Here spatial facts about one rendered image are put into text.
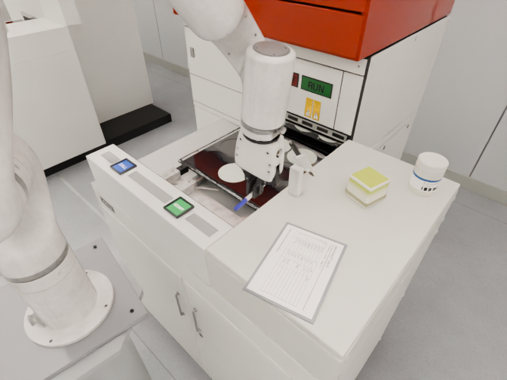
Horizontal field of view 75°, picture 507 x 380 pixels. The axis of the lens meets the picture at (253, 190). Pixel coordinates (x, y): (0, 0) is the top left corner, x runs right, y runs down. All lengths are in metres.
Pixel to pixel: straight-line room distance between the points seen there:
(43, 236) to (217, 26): 0.47
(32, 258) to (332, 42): 0.87
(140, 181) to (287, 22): 0.63
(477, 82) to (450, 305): 1.35
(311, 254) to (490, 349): 1.38
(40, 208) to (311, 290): 0.53
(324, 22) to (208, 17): 0.56
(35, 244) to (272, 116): 0.48
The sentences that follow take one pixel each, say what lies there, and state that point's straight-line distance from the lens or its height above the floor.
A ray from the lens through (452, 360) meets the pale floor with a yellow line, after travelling 1.88.
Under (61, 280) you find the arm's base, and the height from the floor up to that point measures 0.98.
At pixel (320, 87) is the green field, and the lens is 1.13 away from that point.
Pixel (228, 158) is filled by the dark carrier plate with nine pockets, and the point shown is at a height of 0.90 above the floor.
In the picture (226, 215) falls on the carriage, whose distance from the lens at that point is 0.93.
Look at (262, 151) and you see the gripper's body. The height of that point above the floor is 1.17.
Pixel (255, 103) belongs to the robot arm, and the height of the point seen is 1.28.
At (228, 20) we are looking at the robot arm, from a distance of 0.51.
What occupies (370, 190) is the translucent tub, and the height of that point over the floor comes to 1.03.
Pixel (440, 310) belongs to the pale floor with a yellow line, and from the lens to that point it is 2.00.
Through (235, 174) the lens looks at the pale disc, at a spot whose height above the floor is 0.90.
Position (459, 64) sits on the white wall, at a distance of 2.53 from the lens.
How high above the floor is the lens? 1.53
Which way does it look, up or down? 40 degrees down
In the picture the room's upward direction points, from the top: straight up
